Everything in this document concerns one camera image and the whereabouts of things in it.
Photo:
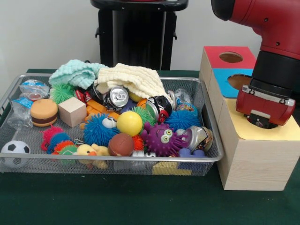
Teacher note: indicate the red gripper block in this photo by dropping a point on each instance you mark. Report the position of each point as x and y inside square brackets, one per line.
[264, 107]

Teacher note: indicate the cream waffle cloth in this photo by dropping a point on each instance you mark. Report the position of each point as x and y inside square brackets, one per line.
[131, 77]

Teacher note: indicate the crushed red soda can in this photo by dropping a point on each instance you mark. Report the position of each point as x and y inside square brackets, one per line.
[80, 95]

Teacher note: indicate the mint green cloth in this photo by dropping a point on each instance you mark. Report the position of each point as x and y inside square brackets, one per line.
[75, 72]

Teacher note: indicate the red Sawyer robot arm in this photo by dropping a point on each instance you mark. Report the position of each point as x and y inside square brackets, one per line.
[269, 47]

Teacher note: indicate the wooden box with three holes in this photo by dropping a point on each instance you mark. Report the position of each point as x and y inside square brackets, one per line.
[257, 164]

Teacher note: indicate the shallow mesh bin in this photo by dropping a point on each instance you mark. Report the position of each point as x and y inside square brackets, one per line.
[117, 167]

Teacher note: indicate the blue spiky rubber ball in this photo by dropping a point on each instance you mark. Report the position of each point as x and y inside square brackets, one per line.
[98, 130]
[182, 120]

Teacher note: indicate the purple spiky monster toy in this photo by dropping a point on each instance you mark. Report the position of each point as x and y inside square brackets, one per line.
[159, 140]

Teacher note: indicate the yellow smiley ball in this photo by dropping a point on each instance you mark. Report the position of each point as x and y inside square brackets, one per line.
[129, 123]

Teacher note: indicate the brown toy football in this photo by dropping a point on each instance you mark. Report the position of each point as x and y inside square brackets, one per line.
[120, 144]

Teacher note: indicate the dark green table cloth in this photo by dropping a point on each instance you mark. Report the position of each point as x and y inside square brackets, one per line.
[140, 201]

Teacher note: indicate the plain wooden cube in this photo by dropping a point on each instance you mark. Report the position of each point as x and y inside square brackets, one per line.
[72, 112]

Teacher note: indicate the multicolour spiky caterpillar toy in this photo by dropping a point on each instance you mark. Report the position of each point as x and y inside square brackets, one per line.
[59, 141]

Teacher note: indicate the toy hamburger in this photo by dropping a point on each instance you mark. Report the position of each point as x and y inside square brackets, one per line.
[44, 112]

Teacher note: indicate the black and white soccer ball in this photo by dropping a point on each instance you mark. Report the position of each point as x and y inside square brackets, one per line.
[16, 148]

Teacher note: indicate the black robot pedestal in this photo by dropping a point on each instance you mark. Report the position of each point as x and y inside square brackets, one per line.
[136, 42]

